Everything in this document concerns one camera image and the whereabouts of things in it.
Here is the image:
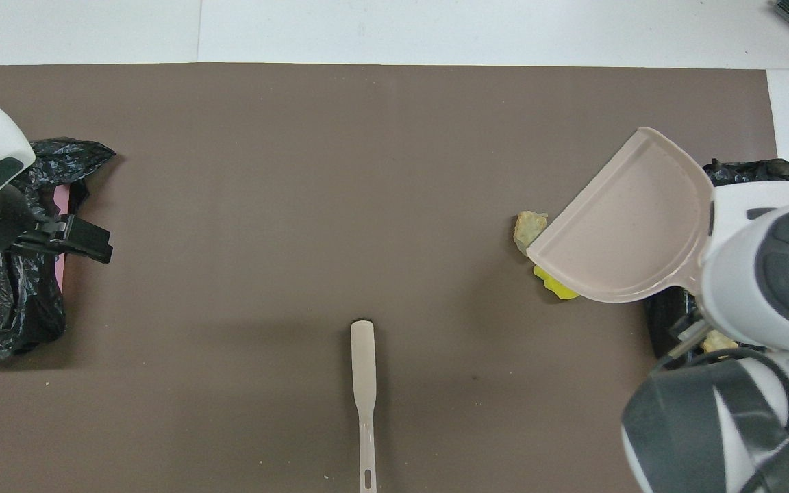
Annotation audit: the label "pale angular bread chunk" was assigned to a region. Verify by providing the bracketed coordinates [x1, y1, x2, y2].
[513, 211, 549, 255]

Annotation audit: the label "beige hand brush black bristles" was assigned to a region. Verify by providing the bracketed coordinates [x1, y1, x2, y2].
[350, 320, 378, 493]

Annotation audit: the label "pale round bread chunk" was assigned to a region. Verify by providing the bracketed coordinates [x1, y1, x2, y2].
[701, 330, 738, 354]

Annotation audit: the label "brown table mat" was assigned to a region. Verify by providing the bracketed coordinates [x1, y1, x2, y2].
[0, 63, 789, 493]

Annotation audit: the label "bin lined with black bag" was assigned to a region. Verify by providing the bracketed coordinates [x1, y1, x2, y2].
[643, 159, 789, 360]

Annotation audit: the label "beige plastic dustpan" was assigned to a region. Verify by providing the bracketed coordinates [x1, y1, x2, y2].
[526, 127, 716, 304]

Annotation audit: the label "large yellow sponge piece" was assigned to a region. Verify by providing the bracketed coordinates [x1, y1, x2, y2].
[533, 266, 580, 301]

